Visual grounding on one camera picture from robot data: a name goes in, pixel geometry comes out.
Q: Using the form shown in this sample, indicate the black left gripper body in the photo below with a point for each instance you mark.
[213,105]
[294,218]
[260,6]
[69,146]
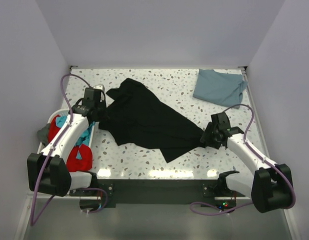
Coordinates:
[100,110]

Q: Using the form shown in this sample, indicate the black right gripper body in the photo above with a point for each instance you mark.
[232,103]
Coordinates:
[208,135]

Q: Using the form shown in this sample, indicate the black t-shirt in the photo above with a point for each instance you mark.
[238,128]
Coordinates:
[137,116]

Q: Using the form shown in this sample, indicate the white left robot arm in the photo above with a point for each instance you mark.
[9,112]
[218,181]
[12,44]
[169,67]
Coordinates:
[47,170]

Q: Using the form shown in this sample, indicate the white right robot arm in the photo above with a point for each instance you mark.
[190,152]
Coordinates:
[269,185]

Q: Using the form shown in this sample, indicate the turquoise t-shirt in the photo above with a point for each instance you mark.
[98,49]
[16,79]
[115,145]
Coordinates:
[71,135]

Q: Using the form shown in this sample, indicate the folded grey-blue t-shirt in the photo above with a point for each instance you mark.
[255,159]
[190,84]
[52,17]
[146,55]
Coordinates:
[223,89]

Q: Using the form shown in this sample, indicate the dark grey t-shirt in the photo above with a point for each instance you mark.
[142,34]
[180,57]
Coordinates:
[43,134]

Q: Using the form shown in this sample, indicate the red t-shirt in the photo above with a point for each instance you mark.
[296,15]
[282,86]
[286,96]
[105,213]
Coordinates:
[81,156]

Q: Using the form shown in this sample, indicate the white laundry basket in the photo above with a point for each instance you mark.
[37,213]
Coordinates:
[63,112]

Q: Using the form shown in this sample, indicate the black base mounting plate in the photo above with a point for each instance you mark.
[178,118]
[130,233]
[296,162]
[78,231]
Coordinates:
[164,191]

